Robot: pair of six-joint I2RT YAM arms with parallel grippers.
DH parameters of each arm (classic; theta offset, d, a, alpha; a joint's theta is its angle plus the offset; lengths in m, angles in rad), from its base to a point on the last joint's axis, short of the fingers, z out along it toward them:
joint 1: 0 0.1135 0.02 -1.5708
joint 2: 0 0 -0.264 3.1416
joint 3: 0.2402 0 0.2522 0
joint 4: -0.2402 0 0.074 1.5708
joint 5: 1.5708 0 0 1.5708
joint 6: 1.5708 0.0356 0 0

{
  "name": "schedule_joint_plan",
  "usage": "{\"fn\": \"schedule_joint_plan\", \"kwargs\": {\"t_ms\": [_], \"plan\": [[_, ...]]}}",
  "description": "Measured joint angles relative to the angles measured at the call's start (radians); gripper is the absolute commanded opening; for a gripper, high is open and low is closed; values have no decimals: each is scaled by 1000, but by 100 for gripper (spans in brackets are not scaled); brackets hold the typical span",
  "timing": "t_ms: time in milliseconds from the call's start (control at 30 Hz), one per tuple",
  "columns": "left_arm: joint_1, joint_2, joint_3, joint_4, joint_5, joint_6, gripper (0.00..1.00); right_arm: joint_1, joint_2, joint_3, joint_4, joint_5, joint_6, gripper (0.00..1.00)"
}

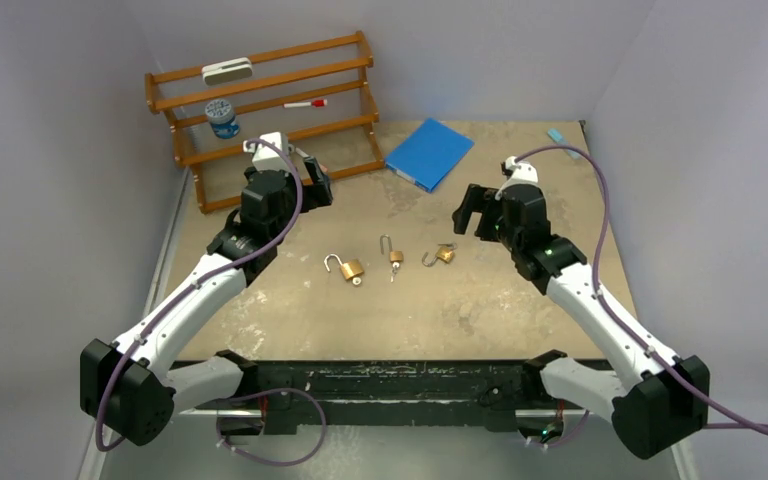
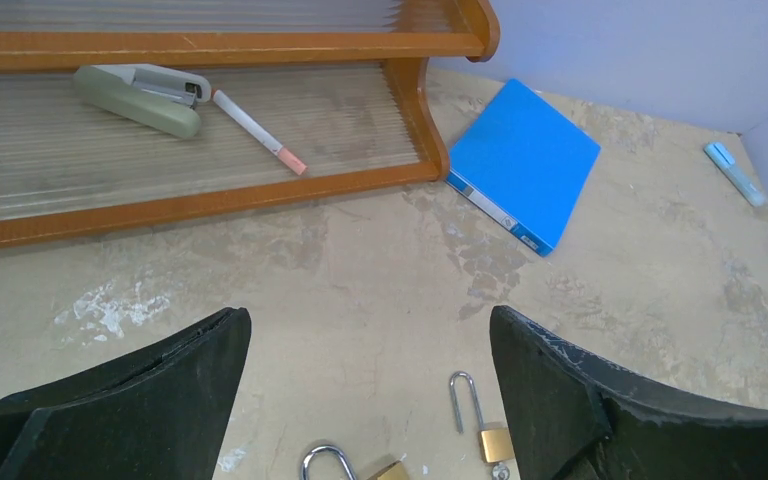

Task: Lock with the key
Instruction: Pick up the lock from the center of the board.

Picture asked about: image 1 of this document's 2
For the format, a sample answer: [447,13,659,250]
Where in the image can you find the light blue marker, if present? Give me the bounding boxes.
[547,128,580,159]

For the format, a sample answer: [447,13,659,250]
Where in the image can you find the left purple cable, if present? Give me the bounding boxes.
[95,137,304,453]

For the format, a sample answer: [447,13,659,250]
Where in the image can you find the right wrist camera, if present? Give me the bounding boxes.
[495,156,539,200]

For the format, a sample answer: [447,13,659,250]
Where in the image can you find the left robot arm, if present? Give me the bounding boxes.
[79,155,333,452]

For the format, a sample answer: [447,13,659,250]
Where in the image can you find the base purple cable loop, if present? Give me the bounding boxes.
[216,388,328,468]

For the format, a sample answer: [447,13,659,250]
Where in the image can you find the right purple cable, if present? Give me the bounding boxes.
[515,144,768,443]

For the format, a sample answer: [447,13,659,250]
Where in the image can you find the white eraser block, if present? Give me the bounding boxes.
[201,57,253,86]

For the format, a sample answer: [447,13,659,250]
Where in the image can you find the blue folder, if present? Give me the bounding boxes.
[385,118,474,193]

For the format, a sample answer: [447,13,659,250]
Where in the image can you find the wooden tiered rack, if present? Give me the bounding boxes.
[144,30,385,214]

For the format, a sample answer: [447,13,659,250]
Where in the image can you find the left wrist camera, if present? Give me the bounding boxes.
[243,132,290,172]

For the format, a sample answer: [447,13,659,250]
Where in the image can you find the large brass padlock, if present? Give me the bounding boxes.
[323,253,365,287]

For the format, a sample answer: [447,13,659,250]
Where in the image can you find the red capped marker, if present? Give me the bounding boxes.
[283,99,328,109]

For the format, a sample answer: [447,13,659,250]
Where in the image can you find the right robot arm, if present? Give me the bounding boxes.
[452,184,710,459]

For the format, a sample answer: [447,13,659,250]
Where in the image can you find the small brass padlock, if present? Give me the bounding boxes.
[379,234,404,283]
[421,243,457,267]

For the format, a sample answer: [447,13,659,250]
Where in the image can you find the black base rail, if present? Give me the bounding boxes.
[194,350,582,435]

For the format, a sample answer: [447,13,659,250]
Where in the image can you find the blue white jar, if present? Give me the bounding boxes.
[204,98,240,140]

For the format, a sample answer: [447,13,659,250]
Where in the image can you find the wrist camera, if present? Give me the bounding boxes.
[243,132,290,172]
[495,156,539,200]

